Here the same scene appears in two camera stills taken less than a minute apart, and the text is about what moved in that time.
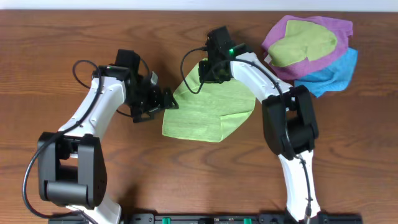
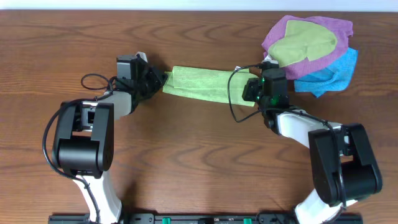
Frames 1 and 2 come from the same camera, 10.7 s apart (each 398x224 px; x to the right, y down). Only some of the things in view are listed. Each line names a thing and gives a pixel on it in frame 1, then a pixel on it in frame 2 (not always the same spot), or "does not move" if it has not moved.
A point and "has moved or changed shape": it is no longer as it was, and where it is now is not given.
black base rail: x=220 y=218 does not move
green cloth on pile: x=302 y=38 does not move
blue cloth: x=336 y=78 does not move
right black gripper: x=204 y=76 to x=251 y=85
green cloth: x=208 y=111 has moved or changed shape
